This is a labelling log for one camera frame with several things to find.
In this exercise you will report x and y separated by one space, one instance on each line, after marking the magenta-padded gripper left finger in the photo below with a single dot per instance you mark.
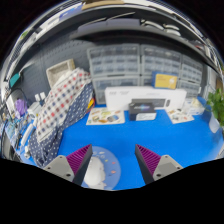
61 166

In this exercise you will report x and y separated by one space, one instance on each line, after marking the dark wall shelf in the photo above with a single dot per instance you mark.
126 25

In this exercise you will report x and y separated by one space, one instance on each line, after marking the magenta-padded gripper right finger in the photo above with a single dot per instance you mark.
165 165

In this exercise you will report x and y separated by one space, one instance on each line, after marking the navy polka dot cloth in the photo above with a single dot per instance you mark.
50 146

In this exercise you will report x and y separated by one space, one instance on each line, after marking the yellow and blue box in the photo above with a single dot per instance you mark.
165 81

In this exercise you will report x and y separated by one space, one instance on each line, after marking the red blue checkered cloth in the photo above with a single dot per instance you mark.
60 103

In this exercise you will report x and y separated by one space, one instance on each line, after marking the small black box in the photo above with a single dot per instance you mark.
141 109

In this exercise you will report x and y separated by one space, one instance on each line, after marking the grey pegboard panel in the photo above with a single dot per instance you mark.
66 50

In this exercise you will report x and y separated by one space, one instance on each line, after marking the white woven basket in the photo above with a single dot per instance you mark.
58 71

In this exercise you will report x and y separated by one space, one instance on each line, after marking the green leafy plant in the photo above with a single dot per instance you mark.
216 105

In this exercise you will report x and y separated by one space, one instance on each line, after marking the white keyboard packaging box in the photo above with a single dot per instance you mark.
116 96

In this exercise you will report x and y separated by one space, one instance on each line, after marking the round blue printed mouse pad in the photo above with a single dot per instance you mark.
112 160

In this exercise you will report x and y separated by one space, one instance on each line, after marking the white plant pot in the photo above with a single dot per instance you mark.
214 124

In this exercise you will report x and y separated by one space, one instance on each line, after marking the purple crumpled cloth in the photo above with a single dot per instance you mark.
20 107

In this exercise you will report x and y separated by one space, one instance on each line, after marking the printed sticker sheet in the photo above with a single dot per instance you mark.
105 116
180 116

